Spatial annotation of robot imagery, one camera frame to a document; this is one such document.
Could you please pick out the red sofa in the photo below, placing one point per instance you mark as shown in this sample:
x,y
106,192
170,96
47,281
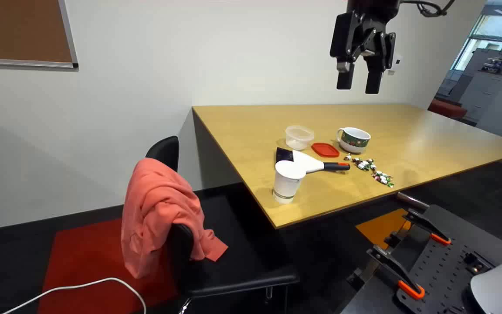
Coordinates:
x,y
446,109

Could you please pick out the orange black equipment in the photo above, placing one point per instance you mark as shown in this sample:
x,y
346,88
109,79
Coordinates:
x,y
453,262

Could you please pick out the orange floor mat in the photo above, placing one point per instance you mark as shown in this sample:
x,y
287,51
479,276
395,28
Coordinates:
x,y
381,227

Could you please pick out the small black object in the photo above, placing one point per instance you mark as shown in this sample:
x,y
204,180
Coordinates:
x,y
284,154

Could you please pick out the salmon pink cloth garment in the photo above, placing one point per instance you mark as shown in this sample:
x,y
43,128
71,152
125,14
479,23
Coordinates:
x,y
156,215

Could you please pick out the red plastic lid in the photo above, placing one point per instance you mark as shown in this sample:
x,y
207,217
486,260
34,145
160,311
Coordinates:
x,y
324,151

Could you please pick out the black clamp with orange tip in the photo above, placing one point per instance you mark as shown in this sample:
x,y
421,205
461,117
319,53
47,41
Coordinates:
x,y
434,233
404,281

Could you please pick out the black office chair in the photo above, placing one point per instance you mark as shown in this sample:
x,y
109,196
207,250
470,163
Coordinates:
x,y
238,255

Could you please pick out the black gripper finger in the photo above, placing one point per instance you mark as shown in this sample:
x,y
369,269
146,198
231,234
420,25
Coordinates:
x,y
341,41
378,58

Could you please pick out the brown cork notice board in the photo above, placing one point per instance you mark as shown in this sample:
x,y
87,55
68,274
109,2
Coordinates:
x,y
17,28

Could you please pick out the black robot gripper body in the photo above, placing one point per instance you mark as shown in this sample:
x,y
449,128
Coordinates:
x,y
373,18

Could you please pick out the white paper cup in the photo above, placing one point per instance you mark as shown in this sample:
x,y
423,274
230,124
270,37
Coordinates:
x,y
287,180

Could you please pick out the red floor rug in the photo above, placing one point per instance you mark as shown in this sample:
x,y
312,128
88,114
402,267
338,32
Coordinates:
x,y
87,255

